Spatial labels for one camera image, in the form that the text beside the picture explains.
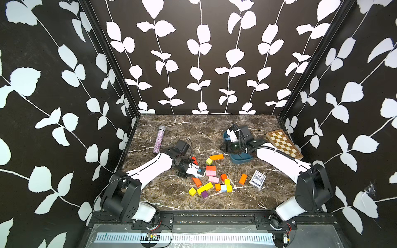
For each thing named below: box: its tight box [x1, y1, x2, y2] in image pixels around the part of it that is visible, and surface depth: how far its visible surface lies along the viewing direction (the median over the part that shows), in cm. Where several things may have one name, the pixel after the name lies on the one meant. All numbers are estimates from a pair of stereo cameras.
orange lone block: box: [238, 173, 248, 185], surface depth 90 cm
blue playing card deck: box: [249, 169, 267, 189], surface depth 88 cm
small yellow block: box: [188, 187, 197, 197], surface depth 83 cm
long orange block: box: [208, 153, 224, 161], surface depth 100 cm
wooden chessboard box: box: [266, 129, 304, 160], surface depth 103 cm
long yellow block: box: [196, 181, 214, 196], surface depth 86 cm
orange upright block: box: [192, 177, 203, 188], surface depth 86 cm
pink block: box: [208, 175, 220, 184], surface depth 89 cm
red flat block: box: [206, 165, 217, 171], surface depth 94 cm
